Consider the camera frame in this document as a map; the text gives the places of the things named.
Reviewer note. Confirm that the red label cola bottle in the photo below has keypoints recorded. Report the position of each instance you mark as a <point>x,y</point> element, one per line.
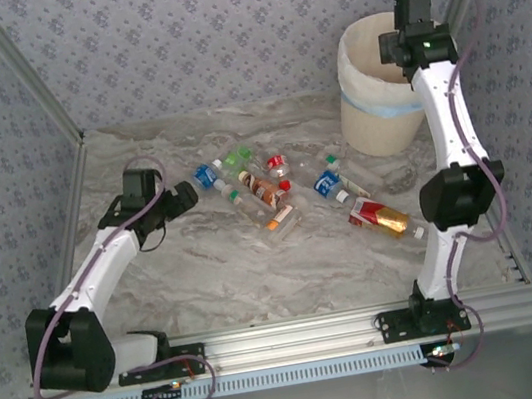
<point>276,162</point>

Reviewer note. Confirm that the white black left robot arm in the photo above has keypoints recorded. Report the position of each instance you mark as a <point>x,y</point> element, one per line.
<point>103,258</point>

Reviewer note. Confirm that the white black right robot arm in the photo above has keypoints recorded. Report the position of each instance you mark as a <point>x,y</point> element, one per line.
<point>446,120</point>

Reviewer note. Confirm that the white bin liner blue band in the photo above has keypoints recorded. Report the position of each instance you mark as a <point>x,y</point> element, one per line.
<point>363,78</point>

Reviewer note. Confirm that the cream ribbed waste bin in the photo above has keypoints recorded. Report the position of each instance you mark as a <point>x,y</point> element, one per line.
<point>382,133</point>

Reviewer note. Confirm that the blue label plastic bottle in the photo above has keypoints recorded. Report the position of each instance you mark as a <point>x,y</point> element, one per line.
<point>202,175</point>
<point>327,184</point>

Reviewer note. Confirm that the clear bottle with green band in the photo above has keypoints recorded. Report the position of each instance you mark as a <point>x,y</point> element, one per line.
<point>233,195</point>
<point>333,163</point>

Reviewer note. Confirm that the green plastic bottle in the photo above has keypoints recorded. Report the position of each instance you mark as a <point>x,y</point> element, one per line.
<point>234,158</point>

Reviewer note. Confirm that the brown coffee bottle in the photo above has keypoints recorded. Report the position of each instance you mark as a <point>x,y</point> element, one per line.
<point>262,189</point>

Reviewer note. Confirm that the clear bottle with orange label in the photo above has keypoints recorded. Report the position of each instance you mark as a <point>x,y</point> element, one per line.
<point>281,216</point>

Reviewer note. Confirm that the clear unlabelled plastic bottle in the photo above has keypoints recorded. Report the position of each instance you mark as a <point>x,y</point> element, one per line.
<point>293,228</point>

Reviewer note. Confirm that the red gold label bottle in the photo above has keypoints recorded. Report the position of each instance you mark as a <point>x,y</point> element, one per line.
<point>381,221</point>

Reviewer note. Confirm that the small circuit board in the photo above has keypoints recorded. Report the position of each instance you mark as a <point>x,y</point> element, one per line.
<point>442,351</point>

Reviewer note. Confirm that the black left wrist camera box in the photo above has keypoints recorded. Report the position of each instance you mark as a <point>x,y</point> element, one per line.
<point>138,184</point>

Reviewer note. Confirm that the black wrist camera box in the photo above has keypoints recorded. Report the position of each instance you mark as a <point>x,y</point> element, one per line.
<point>138,184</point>
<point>413,9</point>

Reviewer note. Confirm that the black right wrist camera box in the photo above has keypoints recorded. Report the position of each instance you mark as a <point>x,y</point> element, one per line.
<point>413,9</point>

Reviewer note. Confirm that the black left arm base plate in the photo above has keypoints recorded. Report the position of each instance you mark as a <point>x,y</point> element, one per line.
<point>190,358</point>

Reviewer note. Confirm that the aluminium mounting rail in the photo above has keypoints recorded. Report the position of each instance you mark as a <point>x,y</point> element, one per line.
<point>293,339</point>

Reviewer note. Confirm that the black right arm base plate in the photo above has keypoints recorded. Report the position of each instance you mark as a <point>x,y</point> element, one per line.
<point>397,325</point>

